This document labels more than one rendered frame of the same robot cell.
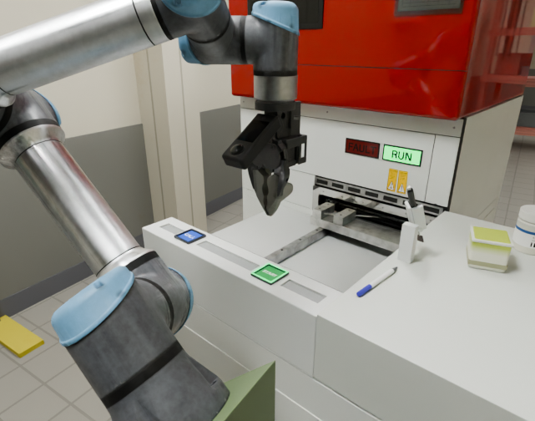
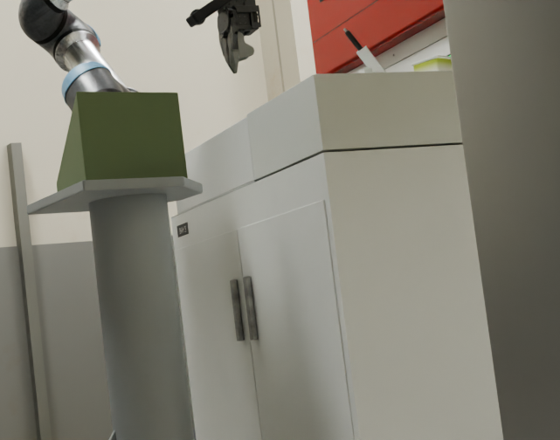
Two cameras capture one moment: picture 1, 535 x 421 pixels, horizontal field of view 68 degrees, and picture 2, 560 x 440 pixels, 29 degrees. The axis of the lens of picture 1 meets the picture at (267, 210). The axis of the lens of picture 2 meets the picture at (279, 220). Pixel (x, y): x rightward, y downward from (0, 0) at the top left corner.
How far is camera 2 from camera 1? 208 cm
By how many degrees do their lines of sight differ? 37
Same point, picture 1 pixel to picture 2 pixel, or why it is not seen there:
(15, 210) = (93, 324)
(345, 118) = (406, 52)
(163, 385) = not seen: hidden behind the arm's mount
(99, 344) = (79, 82)
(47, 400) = not seen: outside the picture
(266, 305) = (230, 141)
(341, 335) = (256, 116)
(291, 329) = (240, 147)
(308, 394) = (255, 202)
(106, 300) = (87, 66)
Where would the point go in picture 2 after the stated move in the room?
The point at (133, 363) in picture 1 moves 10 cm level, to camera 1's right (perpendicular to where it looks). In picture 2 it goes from (94, 88) to (134, 79)
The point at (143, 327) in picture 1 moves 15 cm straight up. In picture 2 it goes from (104, 79) to (97, 10)
